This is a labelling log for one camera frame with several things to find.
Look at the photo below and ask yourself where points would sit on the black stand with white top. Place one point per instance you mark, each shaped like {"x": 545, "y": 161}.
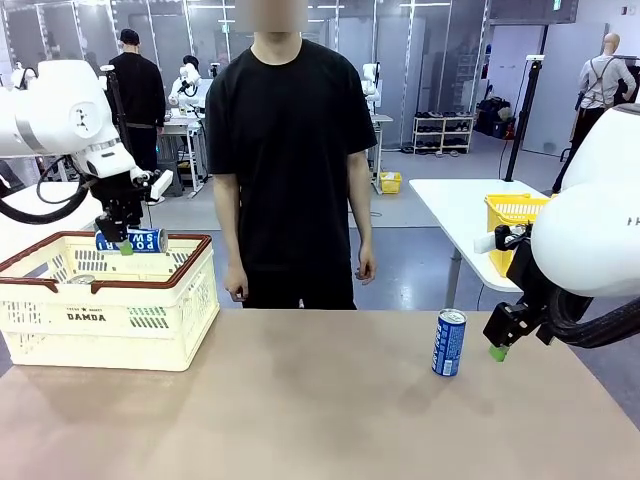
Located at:
{"x": 523, "y": 120}

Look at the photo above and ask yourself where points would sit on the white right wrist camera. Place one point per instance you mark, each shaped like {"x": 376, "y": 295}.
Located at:
{"x": 485, "y": 244}

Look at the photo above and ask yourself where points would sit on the blue Pocari Sweat can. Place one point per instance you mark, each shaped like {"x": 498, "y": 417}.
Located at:
{"x": 147, "y": 240}
{"x": 449, "y": 345}

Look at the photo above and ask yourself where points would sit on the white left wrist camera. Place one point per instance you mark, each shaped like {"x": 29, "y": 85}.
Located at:
{"x": 160, "y": 184}

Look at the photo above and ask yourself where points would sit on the cream folding shopping basket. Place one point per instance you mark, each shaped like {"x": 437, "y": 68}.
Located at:
{"x": 150, "y": 325}

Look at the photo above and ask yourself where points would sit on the bystander in black with cap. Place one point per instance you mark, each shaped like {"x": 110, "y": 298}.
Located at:
{"x": 140, "y": 90}

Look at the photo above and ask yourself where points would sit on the person in black t-shirt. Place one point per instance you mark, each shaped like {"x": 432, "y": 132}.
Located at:
{"x": 290, "y": 150}

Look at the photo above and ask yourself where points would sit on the person's right forearm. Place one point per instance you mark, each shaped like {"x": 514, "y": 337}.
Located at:
{"x": 232, "y": 245}

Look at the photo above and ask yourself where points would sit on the person's left hand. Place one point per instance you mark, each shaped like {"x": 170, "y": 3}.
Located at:
{"x": 366, "y": 267}

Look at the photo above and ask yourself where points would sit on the yellow plastic basket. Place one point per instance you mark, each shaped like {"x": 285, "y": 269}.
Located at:
{"x": 510, "y": 210}

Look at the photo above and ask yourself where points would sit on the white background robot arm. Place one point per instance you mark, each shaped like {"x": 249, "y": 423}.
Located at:
{"x": 371, "y": 77}
{"x": 180, "y": 90}

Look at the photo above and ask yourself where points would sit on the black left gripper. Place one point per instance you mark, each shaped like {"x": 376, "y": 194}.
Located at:
{"x": 122, "y": 200}

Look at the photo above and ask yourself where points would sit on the person's right hand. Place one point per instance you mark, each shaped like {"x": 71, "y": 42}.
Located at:
{"x": 236, "y": 285}

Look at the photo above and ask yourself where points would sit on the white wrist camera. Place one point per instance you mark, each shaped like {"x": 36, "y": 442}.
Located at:
{"x": 160, "y": 184}
{"x": 485, "y": 244}

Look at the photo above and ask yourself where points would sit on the pile of black bags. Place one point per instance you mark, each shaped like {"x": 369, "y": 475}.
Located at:
{"x": 492, "y": 117}

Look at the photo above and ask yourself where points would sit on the mannequin with apron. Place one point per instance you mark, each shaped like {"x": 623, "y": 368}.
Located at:
{"x": 597, "y": 85}

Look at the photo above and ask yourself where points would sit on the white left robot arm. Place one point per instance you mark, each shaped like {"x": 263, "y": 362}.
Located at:
{"x": 60, "y": 115}

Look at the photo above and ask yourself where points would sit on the small yellow crate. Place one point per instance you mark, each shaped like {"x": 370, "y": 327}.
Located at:
{"x": 391, "y": 182}

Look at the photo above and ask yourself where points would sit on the white shoe rack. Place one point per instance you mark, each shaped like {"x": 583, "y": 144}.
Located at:
{"x": 450, "y": 135}

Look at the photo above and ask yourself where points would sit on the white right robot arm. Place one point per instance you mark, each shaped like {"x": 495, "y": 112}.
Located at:
{"x": 590, "y": 240}

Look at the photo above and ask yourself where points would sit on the black tripod pole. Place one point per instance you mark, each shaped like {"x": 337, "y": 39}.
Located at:
{"x": 118, "y": 100}

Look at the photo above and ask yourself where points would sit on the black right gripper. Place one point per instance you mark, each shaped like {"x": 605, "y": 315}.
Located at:
{"x": 522, "y": 275}

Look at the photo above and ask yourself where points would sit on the person's left forearm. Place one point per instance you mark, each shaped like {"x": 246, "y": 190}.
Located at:
{"x": 362, "y": 230}

